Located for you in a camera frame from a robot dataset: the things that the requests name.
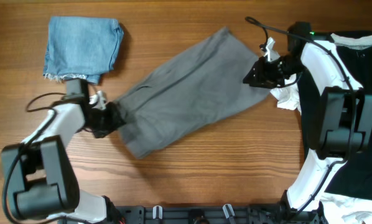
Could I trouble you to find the grey shorts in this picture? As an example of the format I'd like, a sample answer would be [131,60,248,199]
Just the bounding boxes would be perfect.
[114,27,270,159]

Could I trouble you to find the folded blue denim shorts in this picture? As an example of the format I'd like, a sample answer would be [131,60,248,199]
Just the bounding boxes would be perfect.
[42,16,124,85]

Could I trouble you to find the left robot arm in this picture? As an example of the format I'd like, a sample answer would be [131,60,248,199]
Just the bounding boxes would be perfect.
[1,78,126,223]

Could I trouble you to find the white shirt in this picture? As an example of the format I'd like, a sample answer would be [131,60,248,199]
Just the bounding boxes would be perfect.
[271,33,372,111]

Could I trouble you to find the right black cable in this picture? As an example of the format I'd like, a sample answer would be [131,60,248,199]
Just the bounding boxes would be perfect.
[244,16,361,215]

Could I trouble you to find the black garment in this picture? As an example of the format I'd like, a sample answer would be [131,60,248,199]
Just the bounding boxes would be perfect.
[298,30,372,200]

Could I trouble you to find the black mounting rail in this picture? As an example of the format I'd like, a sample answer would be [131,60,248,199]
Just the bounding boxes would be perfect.
[116,204,280,224]

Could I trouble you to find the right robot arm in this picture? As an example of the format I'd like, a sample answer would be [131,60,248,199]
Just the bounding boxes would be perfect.
[243,22,372,221]

